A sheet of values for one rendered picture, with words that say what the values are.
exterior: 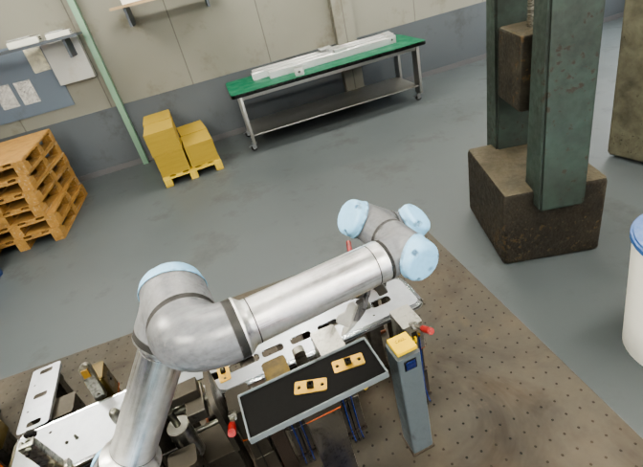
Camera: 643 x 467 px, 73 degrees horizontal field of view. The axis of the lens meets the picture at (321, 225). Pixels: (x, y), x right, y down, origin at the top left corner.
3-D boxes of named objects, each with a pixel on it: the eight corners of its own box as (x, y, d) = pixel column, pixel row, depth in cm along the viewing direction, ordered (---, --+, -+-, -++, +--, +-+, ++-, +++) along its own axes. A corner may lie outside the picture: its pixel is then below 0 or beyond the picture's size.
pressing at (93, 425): (395, 272, 166) (395, 269, 165) (429, 306, 147) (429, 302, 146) (17, 437, 137) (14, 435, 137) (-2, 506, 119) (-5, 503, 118)
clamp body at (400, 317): (418, 375, 159) (408, 302, 140) (436, 400, 149) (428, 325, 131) (401, 384, 158) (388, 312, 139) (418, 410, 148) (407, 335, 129)
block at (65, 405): (114, 431, 168) (77, 384, 153) (112, 456, 158) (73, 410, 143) (95, 439, 166) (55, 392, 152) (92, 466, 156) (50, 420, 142)
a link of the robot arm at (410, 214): (396, 196, 90) (424, 206, 95) (365, 231, 96) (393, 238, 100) (411, 223, 85) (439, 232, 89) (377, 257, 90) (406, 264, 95)
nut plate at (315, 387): (326, 377, 110) (325, 374, 110) (326, 390, 107) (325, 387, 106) (295, 382, 111) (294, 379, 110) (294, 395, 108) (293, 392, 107)
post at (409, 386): (421, 426, 142) (407, 332, 120) (434, 446, 136) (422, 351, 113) (401, 436, 141) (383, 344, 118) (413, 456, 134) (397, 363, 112)
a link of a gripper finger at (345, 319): (326, 335, 102) (336, 298, 101) (345, 335, 105) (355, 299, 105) (334, 341, 99) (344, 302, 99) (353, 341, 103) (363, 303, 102)
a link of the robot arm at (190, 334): (143, 364, 56) (442, 226, 71) (134, 317, 65) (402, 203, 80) (173, 419, 62) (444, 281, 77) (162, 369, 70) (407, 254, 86)
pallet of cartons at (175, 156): (217, 143, 669) (201, 98, 632) (224, 169, 567) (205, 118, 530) (163, 160, 657) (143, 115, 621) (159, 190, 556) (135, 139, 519)
